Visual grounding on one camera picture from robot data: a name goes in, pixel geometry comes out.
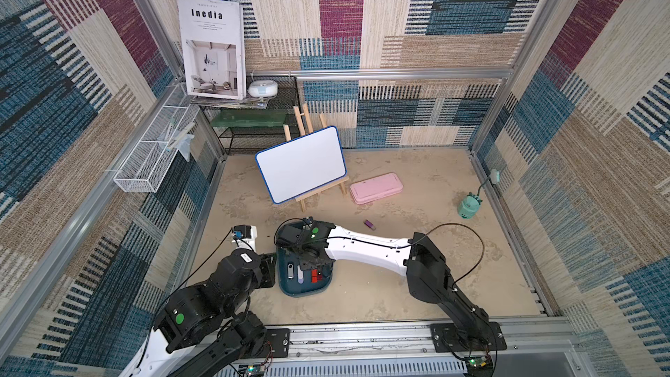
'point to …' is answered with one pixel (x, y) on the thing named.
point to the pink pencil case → (376, 188)
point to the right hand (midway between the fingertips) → (310, 261)
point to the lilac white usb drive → (300, 275)
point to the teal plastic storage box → (294, 279)
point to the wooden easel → (303, 117)
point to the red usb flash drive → (314, 276)
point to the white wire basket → (147, 163)
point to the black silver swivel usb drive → (290, 270)
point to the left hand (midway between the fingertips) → (274, 256)
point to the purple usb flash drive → (370, 224)
